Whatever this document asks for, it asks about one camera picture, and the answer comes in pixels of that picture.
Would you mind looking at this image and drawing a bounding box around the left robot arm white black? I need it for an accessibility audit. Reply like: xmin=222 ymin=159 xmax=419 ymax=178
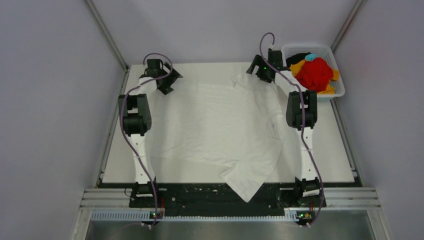
xmin=118 ymin=58 xmax=183 ymax=207

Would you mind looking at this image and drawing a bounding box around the yellow t shirt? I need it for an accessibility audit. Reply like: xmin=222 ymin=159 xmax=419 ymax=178
xmin=289 ymin=60 xmax=340 ymax=95

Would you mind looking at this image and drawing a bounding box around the aluminium frame post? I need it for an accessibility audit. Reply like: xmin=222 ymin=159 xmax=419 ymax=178
xmin=330 ymin=0 xmax=368 ymax=52
xmin=83 ymin=0 xmax=129 ymax=71

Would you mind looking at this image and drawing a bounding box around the left aluminium frame post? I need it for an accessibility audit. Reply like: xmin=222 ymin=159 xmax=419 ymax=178
xmin=83 ymin=0 xmax=129 ymax=71

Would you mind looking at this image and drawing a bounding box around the right aluminium frame post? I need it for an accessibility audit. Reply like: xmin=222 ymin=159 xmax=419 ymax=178
xmin=330 ymin=0 xmax=368 ymax=52

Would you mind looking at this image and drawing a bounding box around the white t shirt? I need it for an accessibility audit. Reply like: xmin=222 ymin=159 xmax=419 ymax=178
xmin=147 ymin=74 xmax=285 ymax=202

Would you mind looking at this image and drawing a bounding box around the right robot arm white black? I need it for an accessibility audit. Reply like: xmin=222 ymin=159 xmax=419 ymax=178
xmin=246 ymin=49 xmax=322 ymax=206

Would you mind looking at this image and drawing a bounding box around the red t shirt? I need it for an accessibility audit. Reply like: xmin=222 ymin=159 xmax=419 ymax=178
xmin=294 ymin=57 xmax=334 ymax=93

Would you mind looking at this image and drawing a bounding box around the white slotted cable duct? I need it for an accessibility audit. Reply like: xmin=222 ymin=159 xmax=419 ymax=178
xmin=91 ymin=210 xmax=312 ymax=222

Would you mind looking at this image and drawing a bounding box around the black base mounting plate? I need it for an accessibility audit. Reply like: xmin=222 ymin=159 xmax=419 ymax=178
xmin=129 ymin=183 xmax=326 ymax=217

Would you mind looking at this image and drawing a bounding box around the light blue t shirt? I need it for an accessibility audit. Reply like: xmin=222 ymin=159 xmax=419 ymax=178
xmin=304 ymin=53 xmax=318 ymax=62

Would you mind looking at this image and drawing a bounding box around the white plastic basket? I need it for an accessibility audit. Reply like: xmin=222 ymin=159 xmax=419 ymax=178
xmin=281 ymin=43 xmax=345 ymax=101

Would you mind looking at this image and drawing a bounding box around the black t shirt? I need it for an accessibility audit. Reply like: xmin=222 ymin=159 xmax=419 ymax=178
xmin=285 ymin=52 xmax=311 ymax=67

